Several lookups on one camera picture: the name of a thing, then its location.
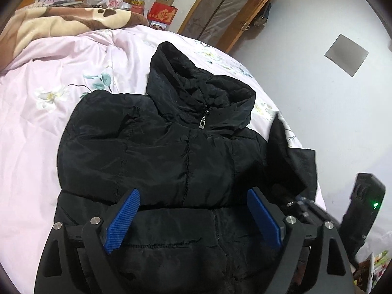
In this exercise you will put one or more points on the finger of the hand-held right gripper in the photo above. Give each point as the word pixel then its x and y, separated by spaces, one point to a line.
pixel 306 206

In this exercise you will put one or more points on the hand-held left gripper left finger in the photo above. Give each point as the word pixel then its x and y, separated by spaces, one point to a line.
pixel 121 220

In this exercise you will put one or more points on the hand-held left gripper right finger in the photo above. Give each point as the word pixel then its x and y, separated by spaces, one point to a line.
pixel 265 217

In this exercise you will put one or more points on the black hooded padded jacket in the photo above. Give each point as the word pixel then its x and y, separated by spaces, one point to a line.
pixel 168 159

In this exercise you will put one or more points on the colourful printed papers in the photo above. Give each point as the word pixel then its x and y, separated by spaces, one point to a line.
pixel 369 269

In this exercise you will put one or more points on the pink floral bed sheet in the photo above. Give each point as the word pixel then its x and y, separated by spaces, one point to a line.
pixel 46 128

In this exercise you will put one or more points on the brown patterned fleece blanket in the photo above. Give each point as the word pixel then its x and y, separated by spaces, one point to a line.
pixel 61 24

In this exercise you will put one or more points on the red gift box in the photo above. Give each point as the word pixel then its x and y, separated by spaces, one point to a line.
pixel 162 13

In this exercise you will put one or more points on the wooden door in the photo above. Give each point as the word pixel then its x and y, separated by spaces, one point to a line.
pixel 226 9

